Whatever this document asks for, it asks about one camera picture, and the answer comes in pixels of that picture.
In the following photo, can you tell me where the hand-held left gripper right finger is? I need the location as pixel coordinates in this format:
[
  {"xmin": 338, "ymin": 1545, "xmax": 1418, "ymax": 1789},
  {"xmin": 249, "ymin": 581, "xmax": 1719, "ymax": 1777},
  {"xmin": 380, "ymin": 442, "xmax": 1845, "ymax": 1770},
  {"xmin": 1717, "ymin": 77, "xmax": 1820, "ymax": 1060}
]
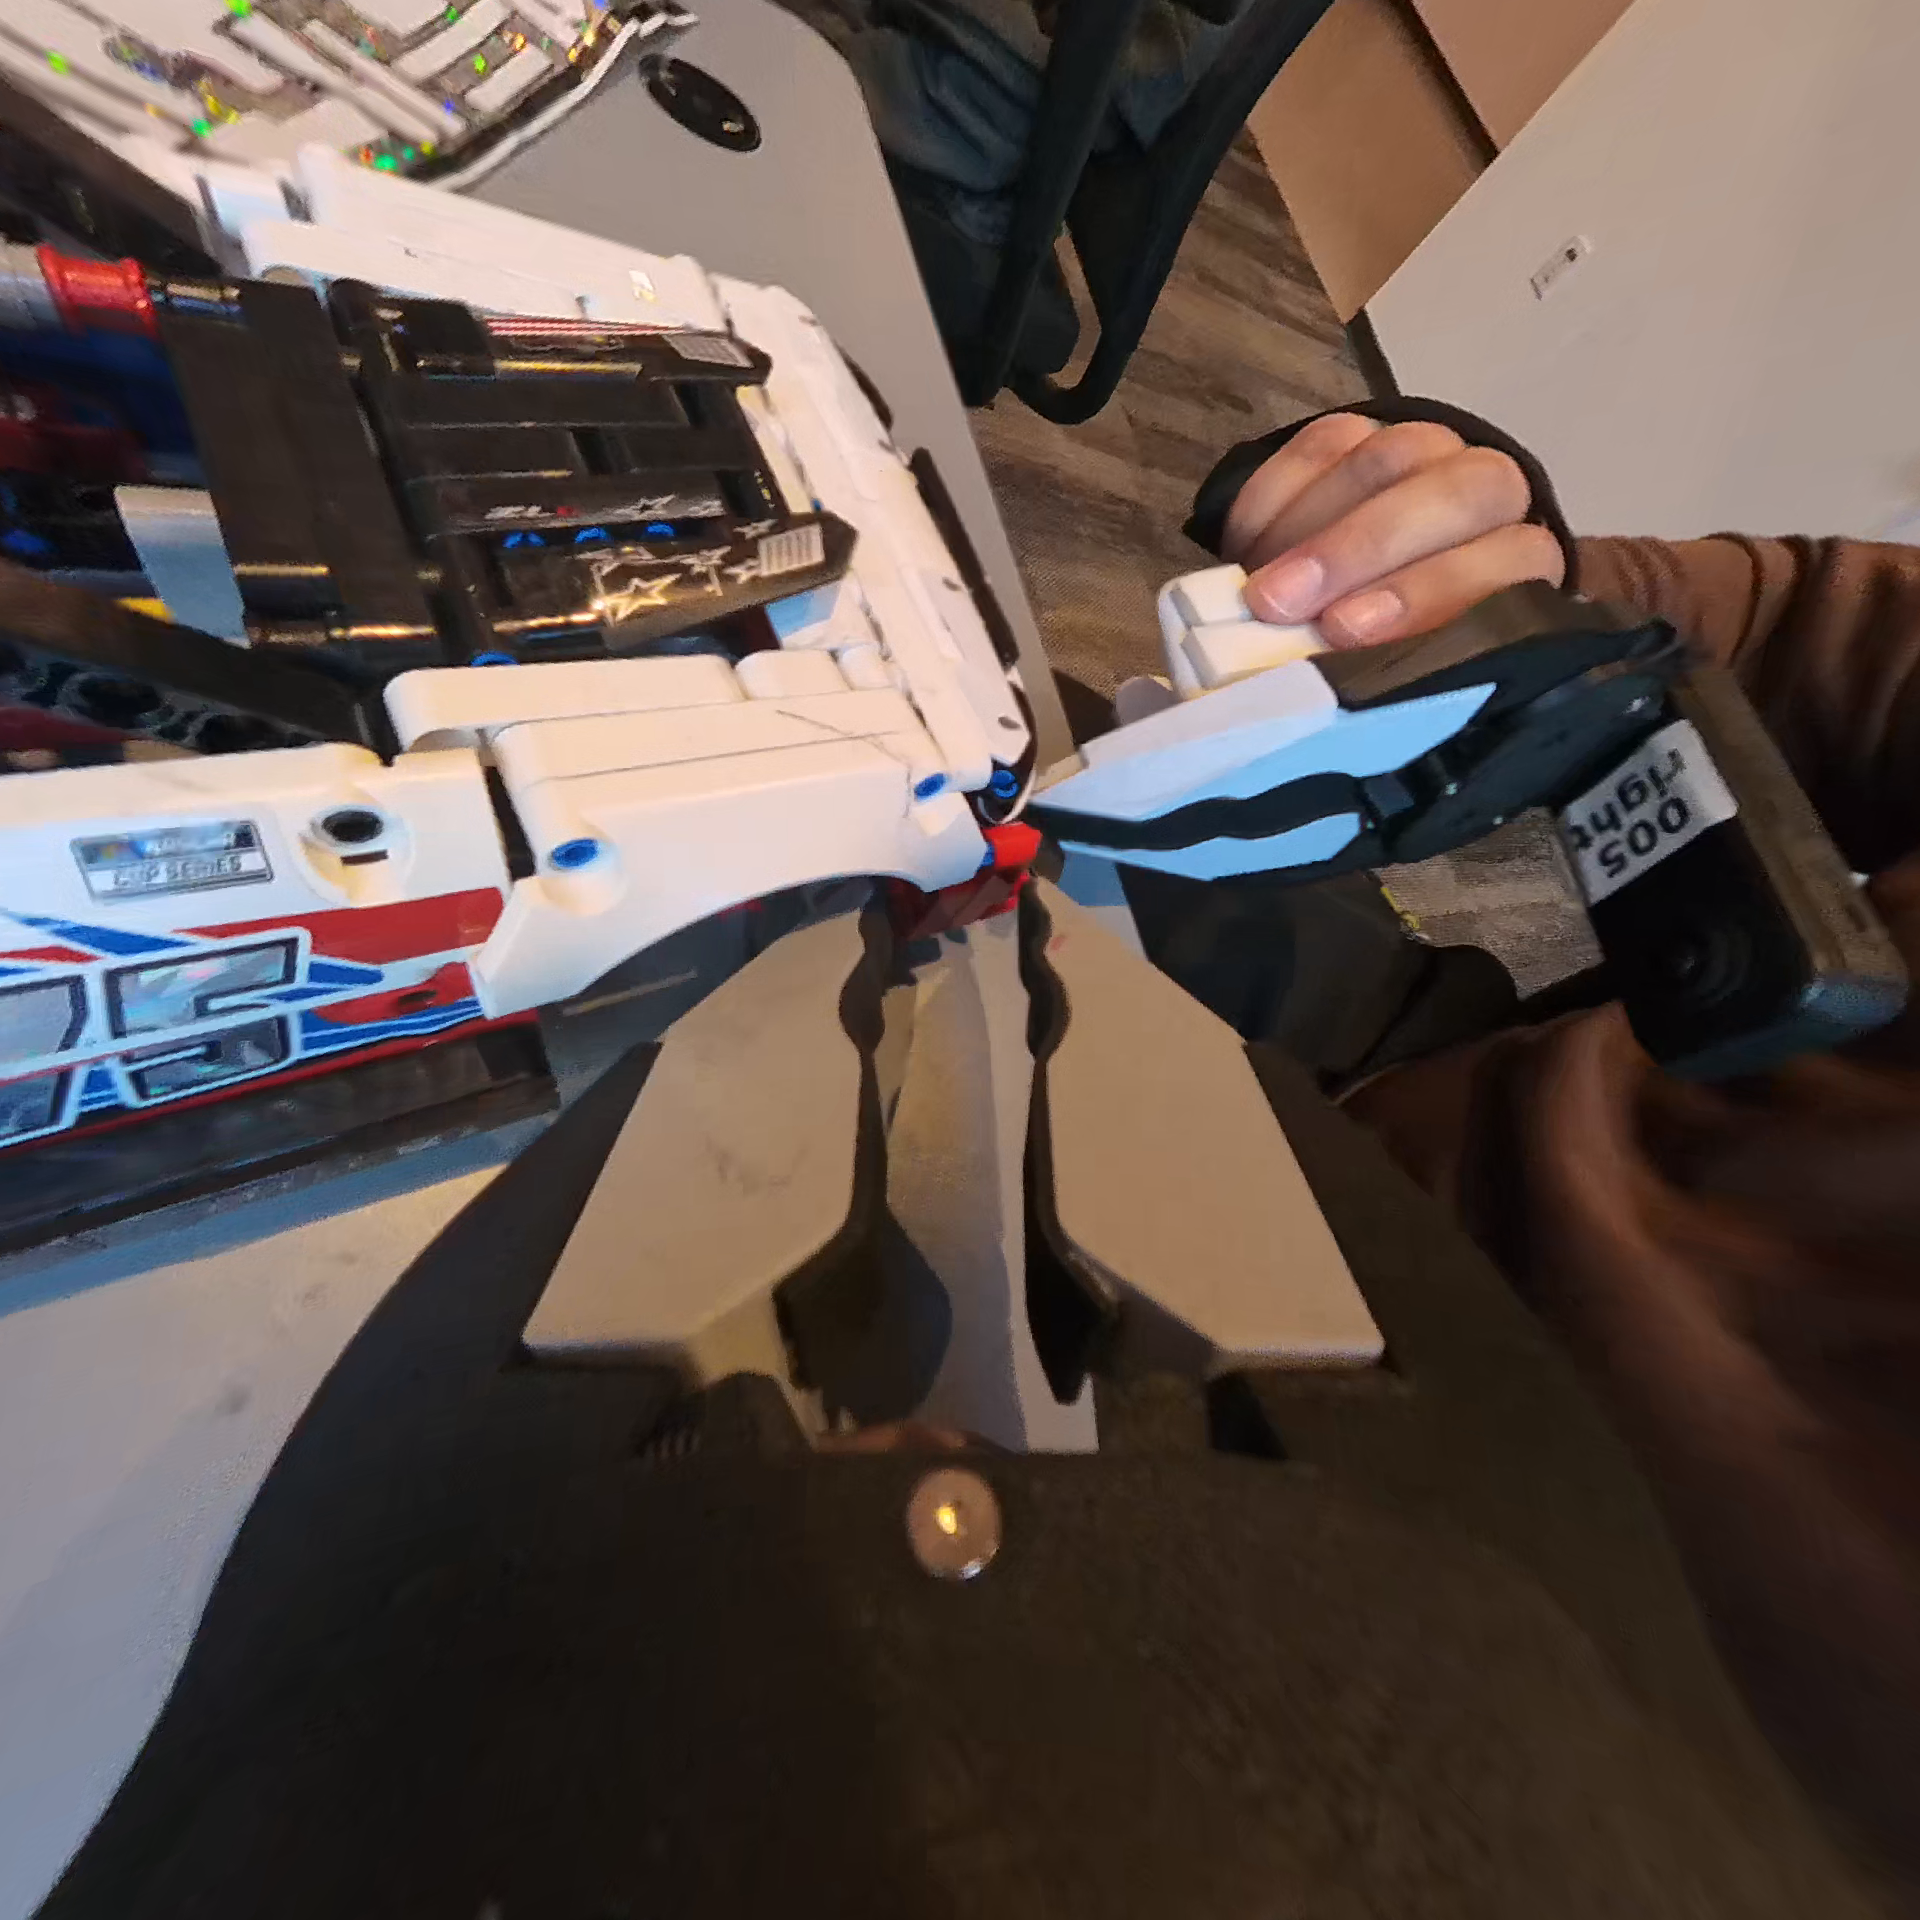
[{"xmin": 1020, "ymin": 885, "xmax": 1385, "ymax": 1409}]

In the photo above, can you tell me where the person's brown garment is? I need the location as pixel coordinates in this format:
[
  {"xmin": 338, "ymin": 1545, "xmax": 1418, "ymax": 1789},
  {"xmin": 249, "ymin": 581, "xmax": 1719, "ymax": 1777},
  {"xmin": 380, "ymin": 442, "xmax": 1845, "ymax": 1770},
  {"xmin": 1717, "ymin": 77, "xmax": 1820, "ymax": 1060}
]
[{"xmin": 1141, "ymin": 839, "xmax": 1920, "ymax": 1876}]

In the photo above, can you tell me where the person's right forearm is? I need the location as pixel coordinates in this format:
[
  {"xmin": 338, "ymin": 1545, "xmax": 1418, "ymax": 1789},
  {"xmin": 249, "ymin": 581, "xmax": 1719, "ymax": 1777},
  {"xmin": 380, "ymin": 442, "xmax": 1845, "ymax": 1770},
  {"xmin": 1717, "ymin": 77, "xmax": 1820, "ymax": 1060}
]
[{"xmin": 1560, "ymin": 528, "xmax": 1920, "ymax": 841}]

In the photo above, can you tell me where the holographic sticker sheet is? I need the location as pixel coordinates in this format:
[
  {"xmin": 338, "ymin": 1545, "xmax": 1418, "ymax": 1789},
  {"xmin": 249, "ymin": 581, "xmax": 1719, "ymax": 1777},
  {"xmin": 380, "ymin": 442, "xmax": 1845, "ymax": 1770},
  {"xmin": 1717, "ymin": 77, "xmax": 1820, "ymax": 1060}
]
[{"xmin": 0, "ymin": 0, "xmax": 700, "ymax": 191}]

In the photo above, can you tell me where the cardboard box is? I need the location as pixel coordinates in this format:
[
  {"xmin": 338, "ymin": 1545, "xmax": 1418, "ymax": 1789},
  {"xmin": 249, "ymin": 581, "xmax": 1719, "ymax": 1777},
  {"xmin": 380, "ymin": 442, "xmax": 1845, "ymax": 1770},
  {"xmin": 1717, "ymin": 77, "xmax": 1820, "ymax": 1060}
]
[{"xmin": 1247, "ymin": 0, "xmax": 1637, "ymax": 324}]

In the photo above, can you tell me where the black desk grommet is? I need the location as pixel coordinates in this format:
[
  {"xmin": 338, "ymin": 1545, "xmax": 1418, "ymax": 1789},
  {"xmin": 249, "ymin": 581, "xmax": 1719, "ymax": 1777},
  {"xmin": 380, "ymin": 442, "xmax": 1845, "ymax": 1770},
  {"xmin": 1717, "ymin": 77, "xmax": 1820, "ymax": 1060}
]
[{"xmin": 643, "ymin": 58, "xmax": 764, "ymax": 155}]

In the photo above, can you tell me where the person's right hand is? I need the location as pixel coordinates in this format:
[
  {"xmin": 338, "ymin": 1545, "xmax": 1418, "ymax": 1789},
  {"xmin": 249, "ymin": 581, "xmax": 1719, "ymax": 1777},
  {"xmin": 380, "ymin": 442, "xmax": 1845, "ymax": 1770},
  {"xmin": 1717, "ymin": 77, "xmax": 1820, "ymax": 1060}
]
[{"xmin": 1219, "ymin": 411, "xmax": 1568, "ymax": 649}]

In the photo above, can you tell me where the white brick race car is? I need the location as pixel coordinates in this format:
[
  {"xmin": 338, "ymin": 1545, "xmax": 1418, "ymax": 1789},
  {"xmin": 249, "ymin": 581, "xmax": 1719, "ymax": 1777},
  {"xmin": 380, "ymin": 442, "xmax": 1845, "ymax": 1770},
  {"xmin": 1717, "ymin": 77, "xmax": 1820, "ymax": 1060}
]
[{"xmin": 0, "ymin": 141, "xmax": 1075, "ymax": 1249}]

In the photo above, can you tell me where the white cabinet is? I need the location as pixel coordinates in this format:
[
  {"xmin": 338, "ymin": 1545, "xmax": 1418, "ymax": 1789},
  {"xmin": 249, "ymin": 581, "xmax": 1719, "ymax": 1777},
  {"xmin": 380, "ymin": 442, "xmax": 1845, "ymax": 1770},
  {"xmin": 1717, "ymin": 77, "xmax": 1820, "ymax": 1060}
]
[{"xmin": 1362, "ymin": 0, "xmax": 1920, "ymax": 544}]

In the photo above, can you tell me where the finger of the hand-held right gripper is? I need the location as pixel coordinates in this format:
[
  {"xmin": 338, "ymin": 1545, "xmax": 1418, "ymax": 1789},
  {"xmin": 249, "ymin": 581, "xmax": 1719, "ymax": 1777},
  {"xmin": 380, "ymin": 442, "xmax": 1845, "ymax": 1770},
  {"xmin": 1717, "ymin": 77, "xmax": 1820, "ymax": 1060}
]
[
  {"xmin": 1047, "ymin": 800, "xmax": 1401, "ymax": 888},
  {"xmin": 1027, "ymin": 663, "xmax": 1503, "ymax": 834}
]

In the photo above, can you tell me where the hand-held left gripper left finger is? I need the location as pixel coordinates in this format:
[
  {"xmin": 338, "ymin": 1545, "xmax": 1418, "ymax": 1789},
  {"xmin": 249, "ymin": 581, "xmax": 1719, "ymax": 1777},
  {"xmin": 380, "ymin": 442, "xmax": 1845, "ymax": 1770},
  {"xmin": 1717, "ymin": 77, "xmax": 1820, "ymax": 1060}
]
[{"xmin": 519, "ymin": 904, "xmax": 904, "ymax": 1423}]

